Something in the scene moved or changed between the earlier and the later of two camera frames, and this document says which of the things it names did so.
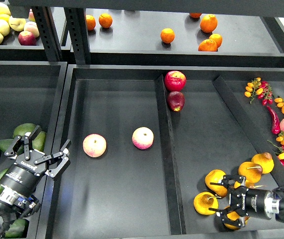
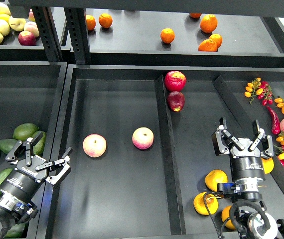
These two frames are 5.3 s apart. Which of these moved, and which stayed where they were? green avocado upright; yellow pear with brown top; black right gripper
Moved: black right gripper
Stayed: green avocado upright; yellow pear with brown top
